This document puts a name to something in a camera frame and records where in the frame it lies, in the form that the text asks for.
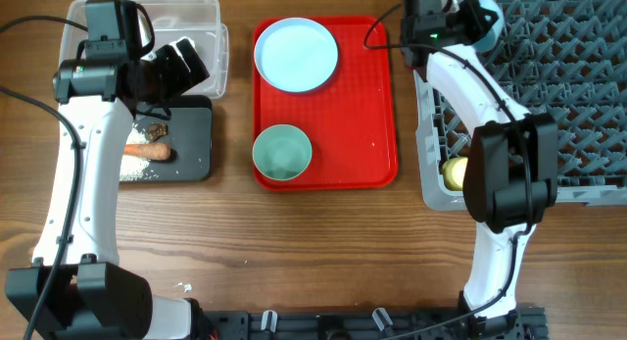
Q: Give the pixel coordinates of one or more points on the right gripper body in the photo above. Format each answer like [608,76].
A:
[464,21]

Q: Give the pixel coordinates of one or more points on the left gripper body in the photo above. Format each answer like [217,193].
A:
[167,76]

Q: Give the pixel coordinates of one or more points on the blue bowl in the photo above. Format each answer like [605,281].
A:
[490,39]

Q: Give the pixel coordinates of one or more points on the dark brown food scrap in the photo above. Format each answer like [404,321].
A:
[155,131]

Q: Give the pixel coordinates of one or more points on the orange carrot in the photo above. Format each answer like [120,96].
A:
[149,151]

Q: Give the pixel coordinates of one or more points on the white rice pile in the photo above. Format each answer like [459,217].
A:
[133,168]

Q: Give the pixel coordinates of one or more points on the white round plate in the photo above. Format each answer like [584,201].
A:
[296,55]

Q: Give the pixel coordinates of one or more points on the green bowl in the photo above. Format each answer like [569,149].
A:
[282,152]

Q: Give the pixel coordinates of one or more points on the yellow plastic cup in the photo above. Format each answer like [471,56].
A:
[453,172]

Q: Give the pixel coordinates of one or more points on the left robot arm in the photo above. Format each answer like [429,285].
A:
[75,287]

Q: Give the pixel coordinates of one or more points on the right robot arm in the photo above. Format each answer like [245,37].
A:
[510,176]

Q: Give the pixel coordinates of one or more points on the grey dishwasher rack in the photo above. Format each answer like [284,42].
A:
[567,58]

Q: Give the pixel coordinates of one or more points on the black plastic tray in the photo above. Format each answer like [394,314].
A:
[190,123]

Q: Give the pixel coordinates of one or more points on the clear plastic bin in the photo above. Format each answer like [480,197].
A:
[206,21]

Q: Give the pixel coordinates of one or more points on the red serving tray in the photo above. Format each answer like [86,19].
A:
[349,119]

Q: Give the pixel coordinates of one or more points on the small white debris bit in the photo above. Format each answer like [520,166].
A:
[187,287]

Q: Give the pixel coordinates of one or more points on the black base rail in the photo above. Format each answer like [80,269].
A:
[525,323]

